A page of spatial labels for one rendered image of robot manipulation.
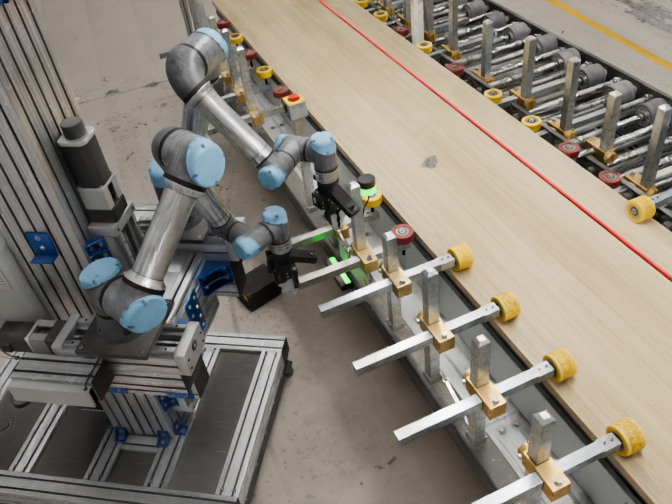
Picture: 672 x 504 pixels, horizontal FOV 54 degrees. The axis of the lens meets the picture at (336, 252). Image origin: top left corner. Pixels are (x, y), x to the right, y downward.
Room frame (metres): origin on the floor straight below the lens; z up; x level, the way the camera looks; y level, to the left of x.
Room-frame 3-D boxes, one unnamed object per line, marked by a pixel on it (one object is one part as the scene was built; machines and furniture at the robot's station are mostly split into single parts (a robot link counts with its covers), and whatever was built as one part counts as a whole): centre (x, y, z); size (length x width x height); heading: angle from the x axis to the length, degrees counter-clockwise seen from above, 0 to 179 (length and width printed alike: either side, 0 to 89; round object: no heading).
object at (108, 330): (1.38, 0.64, 1.09); 0.15 x 0.15 x 0.10
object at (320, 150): (1.73, -0.01, 1.31); 0.09 x 0.08 x 0.11; 61
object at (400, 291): (1.51, -0.17, 0.95); 0.14 x 0.06 x 0.05; 18
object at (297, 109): (2.25, 0.07, 1.18); 0.07 x 0.07 x 0.08; 18
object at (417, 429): (1.01, -0.32, 0.95); 0.50 x 0.04 x 0.04; 108
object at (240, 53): (2.95, 0.30, 0.91); 0.04 x 0.04 x 0.48; 18
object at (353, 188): (1.76, -0.09, 0.91); 0.04 x 0.04 x 0.48; 18
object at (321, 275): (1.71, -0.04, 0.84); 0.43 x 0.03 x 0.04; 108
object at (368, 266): (1.74, -0.10, 0.85); 0.14 x 0.06 x 0.05; 18
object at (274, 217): (1.64, 0.17, 1.12); 0.09 x 0.08 x 0.11; 133
